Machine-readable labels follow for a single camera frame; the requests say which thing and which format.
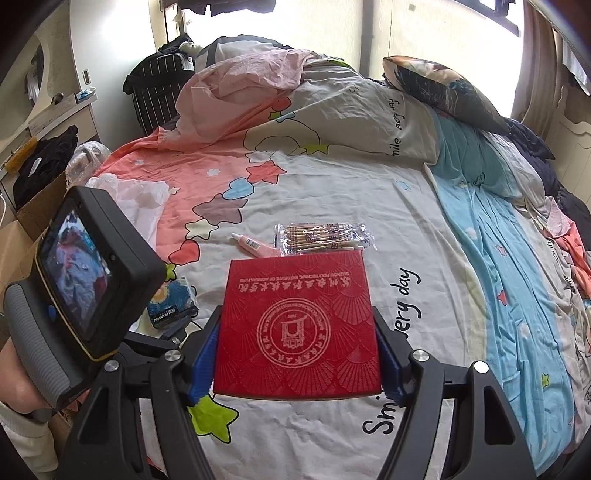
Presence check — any blue tissue pack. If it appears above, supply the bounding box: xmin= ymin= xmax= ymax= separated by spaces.
xmin=148 ymin=277 xmax=201 ymax=330

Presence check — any dark printed pillow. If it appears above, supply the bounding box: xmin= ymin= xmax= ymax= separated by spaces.
xmin=382 ymin=55 xmax=514 ymax=136

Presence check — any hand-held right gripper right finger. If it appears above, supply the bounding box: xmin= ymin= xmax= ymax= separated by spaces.
xmin=372 ymin=306 xmax=539 ymax=480

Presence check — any person's left hand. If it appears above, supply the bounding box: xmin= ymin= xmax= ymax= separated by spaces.
xmin=0 ymin=339 xmax=48 ymax=412

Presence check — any yellow object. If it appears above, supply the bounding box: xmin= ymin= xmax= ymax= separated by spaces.
xmin=2 ymin=136 xmax=38 ymax=172

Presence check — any cream cabinet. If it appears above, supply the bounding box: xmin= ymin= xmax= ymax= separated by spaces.
xmin=0 ymin=90 xmax=103 ymax=197

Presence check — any beige curtain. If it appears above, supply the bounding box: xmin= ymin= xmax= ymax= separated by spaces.
xmin=510 ymin=0 xmax=575 ymax=121

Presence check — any bunched printed duvet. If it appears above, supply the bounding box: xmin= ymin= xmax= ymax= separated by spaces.
xmin=157 ymin=36 xmax=440 ymax=165

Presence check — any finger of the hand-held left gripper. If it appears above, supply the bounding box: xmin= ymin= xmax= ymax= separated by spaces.
xmin=119 ymin=331 xmax=186 ymax=355

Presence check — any clear cotton swab packet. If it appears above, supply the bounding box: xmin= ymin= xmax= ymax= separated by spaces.
xmin=274 ymin=222 xmax=378 ymax=258

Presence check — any clear plastic bag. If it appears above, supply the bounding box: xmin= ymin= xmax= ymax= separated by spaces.
xmin=66 ymin=141 xmax=112 ymax=186

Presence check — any dark blue blanket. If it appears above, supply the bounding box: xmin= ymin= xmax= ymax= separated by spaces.
xmin=502 ymin=117 xmax=591 ymax=224

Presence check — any cartoon printed bed sheet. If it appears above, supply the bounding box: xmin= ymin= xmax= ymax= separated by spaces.
xmin=99 ymin=46 xmax=591 ymax=480

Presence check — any small pink tube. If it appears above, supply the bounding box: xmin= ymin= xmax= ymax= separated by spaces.
xmin=231 ymin=233 xmax=282 ymax=260

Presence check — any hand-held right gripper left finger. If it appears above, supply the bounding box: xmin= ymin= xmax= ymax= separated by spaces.
xmin=58 ymin=313 xmax=222 ymax=480

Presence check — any person's left forearm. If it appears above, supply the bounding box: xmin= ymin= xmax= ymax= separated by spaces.
xmin=0 ymin=401 xmax=62 ymax=480

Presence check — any white plastic bag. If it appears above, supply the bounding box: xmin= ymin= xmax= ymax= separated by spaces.
xmin=85 ymin=174 xmax=170 ymax=260

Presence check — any brown cardboard box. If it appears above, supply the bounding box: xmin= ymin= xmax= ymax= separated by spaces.
xmin=0 ymin=172 xmax=71 ymax=298

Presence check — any cream carved headboard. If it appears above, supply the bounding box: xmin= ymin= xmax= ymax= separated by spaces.
xmin=547 ymin=83 xmax=591 ymax=155

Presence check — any black clothes pile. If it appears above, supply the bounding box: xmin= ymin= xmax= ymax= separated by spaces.
xmin=13 ymin=126 xmax=80 ymax=209

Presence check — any red square gift box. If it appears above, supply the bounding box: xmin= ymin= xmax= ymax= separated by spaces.
xmin=213 ymin=251 xmax=385 ymax=400

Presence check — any black ribbed suitcase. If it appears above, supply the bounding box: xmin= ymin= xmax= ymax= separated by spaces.
xmin=124 ymin=38 xmax=198 ymax=138

